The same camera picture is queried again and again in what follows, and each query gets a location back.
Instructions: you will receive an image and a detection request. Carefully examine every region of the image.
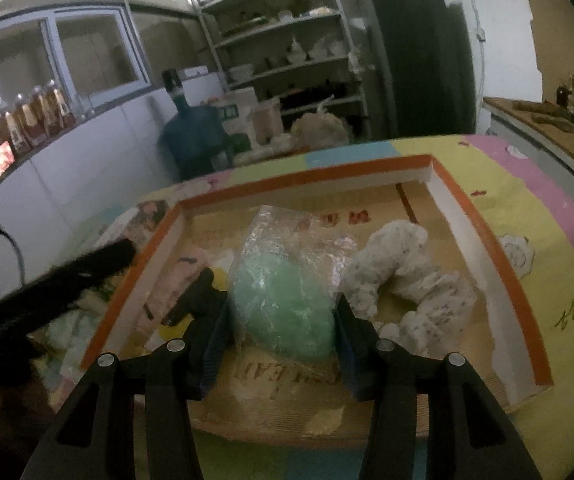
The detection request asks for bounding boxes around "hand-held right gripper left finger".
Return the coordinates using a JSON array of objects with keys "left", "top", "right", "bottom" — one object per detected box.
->
[{"left": 26, "top": 267, "right": 233, "bottom": 480}]

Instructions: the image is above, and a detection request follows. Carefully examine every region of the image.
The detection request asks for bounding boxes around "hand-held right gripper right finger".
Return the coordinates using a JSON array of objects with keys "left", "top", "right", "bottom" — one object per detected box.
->
[{"left": 334, "top": 292, "right": 543, "bottom": 480}]

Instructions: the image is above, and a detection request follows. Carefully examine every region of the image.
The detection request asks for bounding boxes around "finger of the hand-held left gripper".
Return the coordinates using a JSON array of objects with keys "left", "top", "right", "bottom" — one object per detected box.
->
[{"left": 0, "top": 237, "right": 138, "bottom": 333}]

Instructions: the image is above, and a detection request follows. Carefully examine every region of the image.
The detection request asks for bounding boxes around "green item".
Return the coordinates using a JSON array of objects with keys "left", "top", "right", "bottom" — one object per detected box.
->
[{"left": 227, "top": 205, "right": 359, "bottom": 361}]

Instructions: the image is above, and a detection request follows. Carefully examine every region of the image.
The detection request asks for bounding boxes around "orange-edged cardboard box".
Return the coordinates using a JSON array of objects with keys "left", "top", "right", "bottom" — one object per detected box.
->
[{"left": 81, "top": 152, "right": 554, "bottom": 448}]

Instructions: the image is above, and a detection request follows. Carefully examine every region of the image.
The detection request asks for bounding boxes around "pink printed cloth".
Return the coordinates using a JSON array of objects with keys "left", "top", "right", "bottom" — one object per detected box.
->
[{"left": 139, "top": 252, "right": 208, "bottom": 343}]

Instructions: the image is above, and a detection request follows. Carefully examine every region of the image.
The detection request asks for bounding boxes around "white speckled cloth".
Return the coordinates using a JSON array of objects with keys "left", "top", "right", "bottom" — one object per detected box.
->
[{"left": 342, "top": 220, "right": 479, "bottom": 350}]

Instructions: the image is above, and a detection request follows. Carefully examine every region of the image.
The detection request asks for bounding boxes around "row of amber liquid bottles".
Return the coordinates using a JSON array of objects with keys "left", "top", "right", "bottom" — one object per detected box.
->
[{"left": 0, "top": 80, "right": 78, "bottom": 157}]

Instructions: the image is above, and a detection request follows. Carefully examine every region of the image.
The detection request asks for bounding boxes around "blue water jug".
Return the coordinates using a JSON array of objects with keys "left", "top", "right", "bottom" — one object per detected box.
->
[{"left": 159, "top": 67, "right": 234, "bottom": 182}]

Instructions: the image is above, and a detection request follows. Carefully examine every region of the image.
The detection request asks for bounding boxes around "glass partition window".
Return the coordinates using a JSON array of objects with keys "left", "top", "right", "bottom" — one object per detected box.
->
[{"left": 0, "top": 5, "right": 154, "bottom": 116}]

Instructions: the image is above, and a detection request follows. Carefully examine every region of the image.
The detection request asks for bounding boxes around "filled clear plastic bag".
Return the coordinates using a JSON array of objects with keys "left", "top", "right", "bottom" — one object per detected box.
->
[{"left": 291, "top": 104, "right": 349, "bottom": 150}]

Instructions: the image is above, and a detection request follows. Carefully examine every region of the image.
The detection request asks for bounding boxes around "pink plastic container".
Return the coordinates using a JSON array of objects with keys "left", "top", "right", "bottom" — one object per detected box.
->
[{"left": 251, "top": 97, "right": 284, "bottom": 145}]

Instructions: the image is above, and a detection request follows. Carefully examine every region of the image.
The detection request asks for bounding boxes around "white carton with green label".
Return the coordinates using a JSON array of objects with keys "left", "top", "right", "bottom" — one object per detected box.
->
[{"left": 211, "top": 87, "right": 260, "bottom": 137}]

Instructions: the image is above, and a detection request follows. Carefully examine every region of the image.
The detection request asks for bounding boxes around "colourful printed blanket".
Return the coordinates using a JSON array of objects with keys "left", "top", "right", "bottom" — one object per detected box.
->
[{"left": 42, "top": 134, "right": 574, "bottom": 480}]

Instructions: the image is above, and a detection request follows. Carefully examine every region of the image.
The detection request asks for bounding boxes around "dark refrigerator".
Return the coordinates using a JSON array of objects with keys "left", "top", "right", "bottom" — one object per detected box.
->
[{"left": 359, "top": 0, "right": 479, "bottom": 138}]

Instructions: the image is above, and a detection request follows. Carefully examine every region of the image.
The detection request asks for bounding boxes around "metal shelf rack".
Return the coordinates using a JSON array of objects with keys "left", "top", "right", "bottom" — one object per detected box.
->
[{"left": 197, "top": 0, "right": 370, "bottom": 143}]

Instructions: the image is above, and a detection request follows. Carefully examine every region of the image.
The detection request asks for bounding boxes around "cardboard sheet on wall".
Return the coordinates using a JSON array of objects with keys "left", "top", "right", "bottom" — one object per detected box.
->
[{"left": 526, "top": 0, "right": 574, "bottom": 107}]

